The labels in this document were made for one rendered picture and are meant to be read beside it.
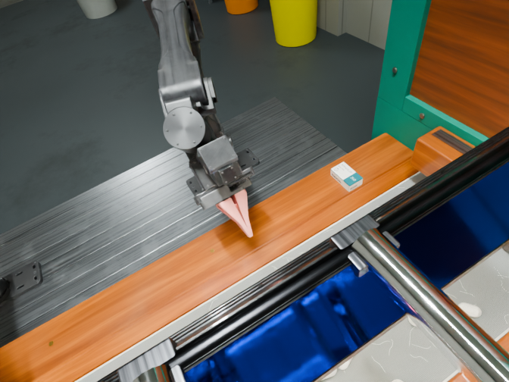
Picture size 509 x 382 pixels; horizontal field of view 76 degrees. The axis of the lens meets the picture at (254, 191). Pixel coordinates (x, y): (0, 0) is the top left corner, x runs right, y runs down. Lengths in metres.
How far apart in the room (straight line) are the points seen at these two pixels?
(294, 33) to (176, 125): 2.41
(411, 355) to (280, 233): 0.28
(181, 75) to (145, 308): 0.40
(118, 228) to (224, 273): 0.37
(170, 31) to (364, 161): 0.46
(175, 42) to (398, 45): 0.41
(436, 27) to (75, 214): 0.92
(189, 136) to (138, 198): 0.51
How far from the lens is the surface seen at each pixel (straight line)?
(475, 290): 0.66
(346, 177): 0.70
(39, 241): 1.02
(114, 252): 0.86
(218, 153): 0.44
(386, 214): 0.24
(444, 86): 0.70
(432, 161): 0.68
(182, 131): 0.45
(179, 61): 0.58
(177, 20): 0.66
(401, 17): 0.71
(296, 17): 2.76
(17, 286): 0.95
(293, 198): 0.69
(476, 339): 0.20
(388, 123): 0.82
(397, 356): 0.59
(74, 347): 0.68
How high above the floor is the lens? 1.30
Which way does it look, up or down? 49 degrees down
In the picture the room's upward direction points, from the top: 14 degrees counter-clockwise
